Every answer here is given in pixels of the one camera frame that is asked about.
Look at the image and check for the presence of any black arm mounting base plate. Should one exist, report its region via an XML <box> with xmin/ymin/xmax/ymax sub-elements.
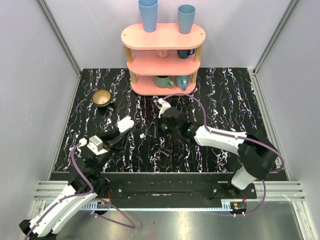
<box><xmin>79</xmin><ymin>171</ymin><xmax>258</xmax><ymax>201</ymax></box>

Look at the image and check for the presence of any green ceramic mug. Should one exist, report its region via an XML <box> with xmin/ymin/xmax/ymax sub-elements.
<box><xmin>154</xmin><ymin>75</ymin><xmax>175</xmax><ymax>88</ymax></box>

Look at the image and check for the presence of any left blue plastic tumbler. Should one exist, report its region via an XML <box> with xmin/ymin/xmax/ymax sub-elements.
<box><xmin>138</xmin><ymin>0</ymin><xmax>158</xmax><ymax>33</ymax></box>

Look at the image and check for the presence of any right blue plastic tumbler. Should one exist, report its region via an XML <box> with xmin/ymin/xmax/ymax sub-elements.
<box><xmin>177</xmin><ymin>4</ymin><xmax>196</xmax><ymax>34</ymax></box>

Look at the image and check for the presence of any small black clip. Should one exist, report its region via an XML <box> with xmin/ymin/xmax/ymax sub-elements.
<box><xmin>159</xmin><ymin>147</ymin><xmax>172</xmax><ymax>158</ymax></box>

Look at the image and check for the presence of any dark blue mug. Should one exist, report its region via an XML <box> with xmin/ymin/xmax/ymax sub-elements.
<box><xmin>177</xmin><ymin>48</ymin><xmax>196</xmax><ymax>59</ymax></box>

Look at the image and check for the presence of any light blue ceramic mug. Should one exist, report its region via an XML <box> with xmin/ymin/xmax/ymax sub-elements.
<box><xmin>175</xmin><ymin>75</ymin><xmax>190</xmax><ymax>91</ymax></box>

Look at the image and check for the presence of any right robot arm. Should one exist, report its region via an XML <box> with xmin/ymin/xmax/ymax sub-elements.
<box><xmin>155</xmin><ymin>106</ymin><xmax>277</xmax><ymax>199</ymax></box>

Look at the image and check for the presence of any pink three-tier wooden shelf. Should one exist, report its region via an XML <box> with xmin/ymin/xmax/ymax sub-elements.
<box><xmin>121</xmin><ymin>23</ymin><xmax>206</xmax><ymax>96</ymax></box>

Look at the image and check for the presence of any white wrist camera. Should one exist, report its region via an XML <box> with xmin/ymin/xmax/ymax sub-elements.
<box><xmin>156</xmin><ymin>98</ymin><xmax>171</xmax><ymax>119</ymax></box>
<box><xmin>79</xmin><ymin>135</ymin><xmax>107</xmax><ymax>156</ymax></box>

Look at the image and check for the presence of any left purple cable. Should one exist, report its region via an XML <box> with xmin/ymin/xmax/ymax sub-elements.
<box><xmin>24</xmin><ymin>143</ymin><xmax>138</xmax><ymax>240</ymax></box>

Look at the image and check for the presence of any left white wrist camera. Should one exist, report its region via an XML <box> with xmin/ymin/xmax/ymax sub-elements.
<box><xmin>79</xmin><ymin>135</ymin><xmax>107</xmax><ymax>156</ymax></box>

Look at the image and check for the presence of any gold bowl with dark rim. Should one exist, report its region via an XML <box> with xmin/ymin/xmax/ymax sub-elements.
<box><xmin>92</xmin><ymin>89</ymin><xmax>112</xmax><ymax>107</ymax></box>

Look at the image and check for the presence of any pink mug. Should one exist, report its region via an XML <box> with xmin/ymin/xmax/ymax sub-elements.
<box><xmin>156</xmin><ymin>49</ymin><xmax>169</xmax><ymax>58</ymax></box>

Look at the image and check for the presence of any blue plastic tumbler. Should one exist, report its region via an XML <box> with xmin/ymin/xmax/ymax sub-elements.
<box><xmin>138</xmin><ymin>0</ymin><xmax>158</xmax><ymax>33</ymax></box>
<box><xmin>177</xmin><ymin>4</ymin><xmax>196</xmax><ymax>34</ymax></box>

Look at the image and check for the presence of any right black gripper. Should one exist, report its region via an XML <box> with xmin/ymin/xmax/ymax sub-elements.
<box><xmin>145</xmin><ymin>114</ymin><xmax>180</xmax><ymax>138</ymax></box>

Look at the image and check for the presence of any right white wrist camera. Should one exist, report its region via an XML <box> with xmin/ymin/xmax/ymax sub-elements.
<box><xmin>156</xmin><ymin>98</ymin><xmax>171</xmax><ymax>119</ymax></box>

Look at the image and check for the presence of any white earbuds charging case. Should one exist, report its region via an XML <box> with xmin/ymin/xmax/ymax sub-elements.
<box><xmin>117</xmin><ymin>116</ymin><xmax>135</xmax><ymax>133</ymax></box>

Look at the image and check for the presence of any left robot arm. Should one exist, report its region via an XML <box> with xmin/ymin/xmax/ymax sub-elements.
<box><xmin>19</xmin><ymin>126</ymin><xmax>131</xmax><ymax>240</ymax></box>

